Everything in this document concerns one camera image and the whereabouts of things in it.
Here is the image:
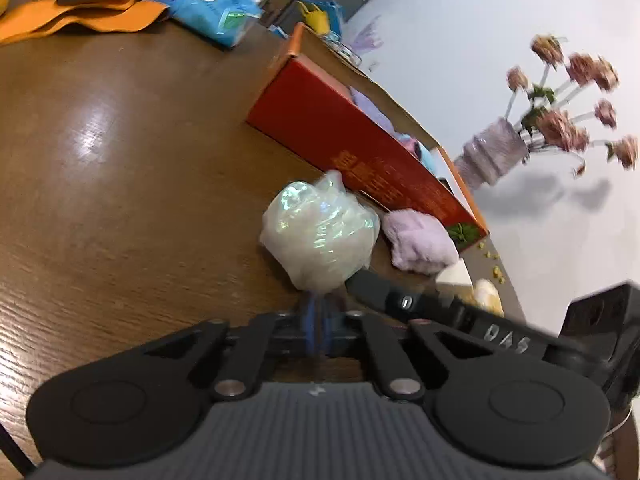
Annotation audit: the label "person's right hand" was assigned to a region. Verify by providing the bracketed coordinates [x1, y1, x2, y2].
[597, 400, 640, 476]

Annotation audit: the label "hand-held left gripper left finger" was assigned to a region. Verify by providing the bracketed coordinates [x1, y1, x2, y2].
[142, 300, 317, 402]

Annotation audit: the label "red cardboard box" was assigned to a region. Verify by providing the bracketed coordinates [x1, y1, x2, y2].
[245, 22, 490, 253]

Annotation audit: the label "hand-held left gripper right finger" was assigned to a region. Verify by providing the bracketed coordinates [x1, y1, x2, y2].
[320, 301, 501, 402]

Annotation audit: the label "purple ribbed vase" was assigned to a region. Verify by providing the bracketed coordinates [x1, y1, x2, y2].
[452, 116, 531, 192]

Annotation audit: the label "dried pink roses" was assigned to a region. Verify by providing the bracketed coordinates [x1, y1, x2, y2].
[506, 34, 640, 178]

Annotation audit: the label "yellow and white plush toy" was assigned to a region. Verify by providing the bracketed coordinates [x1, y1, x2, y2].
[435, 260, 505, 318]

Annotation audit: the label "iridescent plastic bag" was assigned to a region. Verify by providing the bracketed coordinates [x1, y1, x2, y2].
[259, 170, 381, 293]

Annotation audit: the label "scattered yellow petals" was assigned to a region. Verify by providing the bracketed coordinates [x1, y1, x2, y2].
[477, 241, 507, 281]

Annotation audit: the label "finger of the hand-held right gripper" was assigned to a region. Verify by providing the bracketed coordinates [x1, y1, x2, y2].
[345, 270, 559, 357]

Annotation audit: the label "yellow and blue bag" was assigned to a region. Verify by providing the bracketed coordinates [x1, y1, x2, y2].
[295, 0, 347, 37]

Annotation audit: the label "clear plastic item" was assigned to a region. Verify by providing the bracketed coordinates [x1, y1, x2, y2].
[320, 32, 364, 67]

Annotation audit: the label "large blue tissue pack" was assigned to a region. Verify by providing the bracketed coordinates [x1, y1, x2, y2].
[149, 0, 264, 50]

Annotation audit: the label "lilac plush cloth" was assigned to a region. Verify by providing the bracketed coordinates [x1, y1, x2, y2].
[382, 208, 461, 276]

